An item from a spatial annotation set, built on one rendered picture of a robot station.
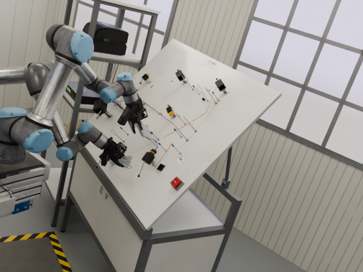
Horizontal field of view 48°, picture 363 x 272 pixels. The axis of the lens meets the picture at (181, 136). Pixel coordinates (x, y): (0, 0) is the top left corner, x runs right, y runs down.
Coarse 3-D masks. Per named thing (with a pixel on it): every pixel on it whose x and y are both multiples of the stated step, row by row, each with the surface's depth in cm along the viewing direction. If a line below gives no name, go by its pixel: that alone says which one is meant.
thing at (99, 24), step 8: (88, 24) 299; (96, 24) 296; (104, 24) 299; (96, 32) 287; (104, 32) 289; (112, 32) 293; (120, 32) 296; (128, 32) 300; (96, 40) 289; (104, 40) 292; (112, 40) 296; (120, 40) 299; (96, 48) 291; (104, 48) 295; (112, 48) 298; (120, 48) 302
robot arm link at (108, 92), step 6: (102, 84) 201; (108, 84) 200; (114, 84) 201; (120, 84) 202; (102, 90) 197; (108, 90) 197; (114, 90) 198; (120, 90) 201; (102, 96) 199; (108, 96) 196; (114, 96) 198; (120, 96) 204; (108, 102) 199
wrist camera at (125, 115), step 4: (128, 108) 212; (132, 108) 212; (124, 112) 213; (128, 112) 211; (120, 116) 213; (124, 116) 211; (128, 116) 211; (120, 120) 211; (124, 120) 210; (120, 124) 211; (124, 124) 211
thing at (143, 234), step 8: (80, 152) 285; (88, 152) 276; (88, 160) 273; (96, 168) 262; (104, 176) 252; (104, 184) 251; (112, 184) 245; (112, 192) 242; (120, 200) 233; (120, 208) 232; (128, 208) 225; (128, 216) 225; (136, 216) 219; (136, 224) 217; (136, 232) 217; (144, 232) 210
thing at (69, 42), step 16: (64, 32) 164; (80, 32) 163; (64, 48) 162; (80, 48) 162; (64, 64) 164; (80, 64) 168; (48, 80) 165; (64, 80) 166; (48, 96) 164; (32, 112) 166; (48, 112) 166; (16, 128) 166; (32, 128) 163; (48, 128) 167; (32, 144) 163; (48, 144) 170
